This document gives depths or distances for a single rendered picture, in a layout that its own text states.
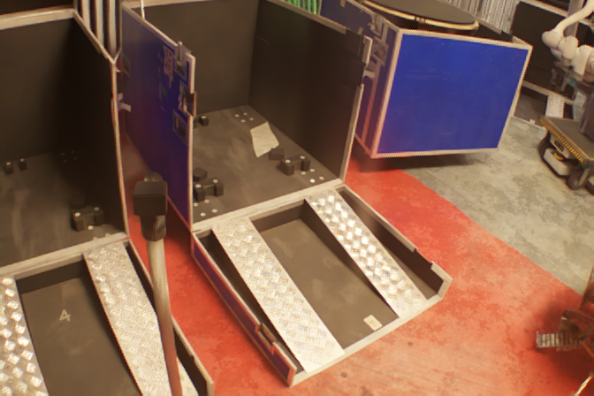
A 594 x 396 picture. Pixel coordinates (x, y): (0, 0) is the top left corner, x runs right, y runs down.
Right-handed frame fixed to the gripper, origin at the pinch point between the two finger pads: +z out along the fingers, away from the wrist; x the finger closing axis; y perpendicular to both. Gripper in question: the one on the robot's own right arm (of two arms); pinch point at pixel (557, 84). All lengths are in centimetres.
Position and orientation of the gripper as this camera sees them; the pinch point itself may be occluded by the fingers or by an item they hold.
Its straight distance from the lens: 365.0
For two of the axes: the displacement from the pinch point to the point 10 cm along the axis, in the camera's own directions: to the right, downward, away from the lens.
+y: 9.8, 0.2, 2.0
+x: -1.5, -5.7, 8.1
